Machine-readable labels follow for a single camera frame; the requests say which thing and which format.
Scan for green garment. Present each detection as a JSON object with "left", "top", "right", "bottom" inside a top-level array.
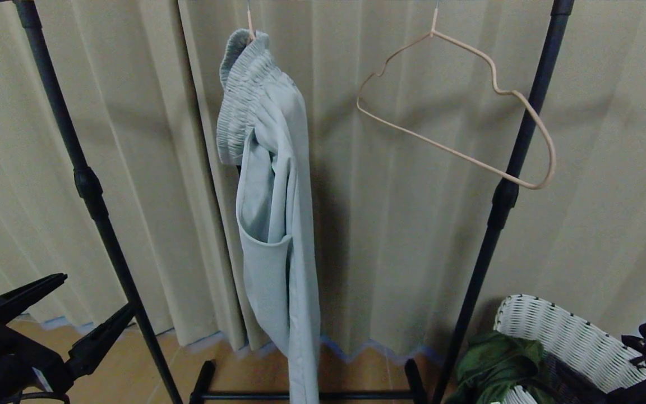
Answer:
[{"left": 445, "top": 331, "right": 555, "bottom": 404}]

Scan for black clothes rack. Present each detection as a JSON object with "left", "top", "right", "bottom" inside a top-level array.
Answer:
[{"left": 0, "top": 0, "right": 576, "bottom": 404}]

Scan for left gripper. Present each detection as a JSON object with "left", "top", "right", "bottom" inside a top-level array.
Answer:
[{"left": 0, "top": 273, "right": 136, "bottom": 404}]

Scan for pale grey shorts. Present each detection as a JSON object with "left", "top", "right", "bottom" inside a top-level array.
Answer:
[{"left": 216, "top": 28, "right": 322, "bottom": 404}]

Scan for white laundry basket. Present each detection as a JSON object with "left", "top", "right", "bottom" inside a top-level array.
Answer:
[{"left": 491, "top": 295, "right": 646, "bottom": 404}]

